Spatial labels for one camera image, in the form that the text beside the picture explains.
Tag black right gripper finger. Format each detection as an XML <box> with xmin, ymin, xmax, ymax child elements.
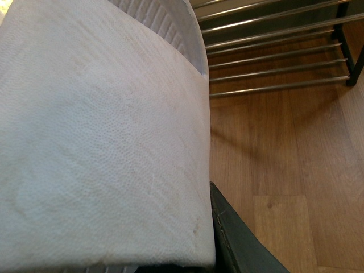
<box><xmin>210</xmin><ymin>182</ymin><xmax>288</xmax><ymax>272</ymax></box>

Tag light blue slipper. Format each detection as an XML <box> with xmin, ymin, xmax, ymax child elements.
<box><xmin>1</xmin><ymin>1</ymin><xmax>216</xmax><ymax>272</ymax></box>

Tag black metal shoe rack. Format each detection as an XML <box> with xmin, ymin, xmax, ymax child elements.
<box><xmin>192</xmin><ymin>1</ymin><xmax>363</xmax><ymax>99</ymax></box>

